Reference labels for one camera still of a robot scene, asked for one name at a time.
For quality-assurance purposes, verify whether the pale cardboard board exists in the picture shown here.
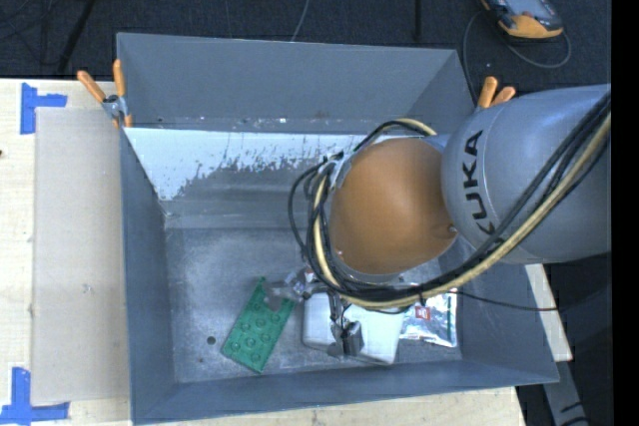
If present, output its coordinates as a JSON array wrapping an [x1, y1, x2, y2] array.
[[29, 107, 133, 408]]

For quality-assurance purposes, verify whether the white plastic box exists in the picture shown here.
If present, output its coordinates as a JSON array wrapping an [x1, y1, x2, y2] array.
[[301, 291, 406, 365]]

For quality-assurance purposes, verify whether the dark green flat block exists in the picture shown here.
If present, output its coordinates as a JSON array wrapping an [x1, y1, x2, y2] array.
[[220, 276, 297, 374]]

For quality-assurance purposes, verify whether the black cylinder on white bracket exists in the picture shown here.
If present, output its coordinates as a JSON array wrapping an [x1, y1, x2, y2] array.
[[325, 293, 364, 359]]

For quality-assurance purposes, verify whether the silver foil packet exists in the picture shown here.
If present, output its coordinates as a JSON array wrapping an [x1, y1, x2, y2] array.
[[398, 289, 459, 349]]

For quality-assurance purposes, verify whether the grey metal bin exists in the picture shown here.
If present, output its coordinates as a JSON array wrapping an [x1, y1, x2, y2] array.
[[115, 32, 561, 425]]

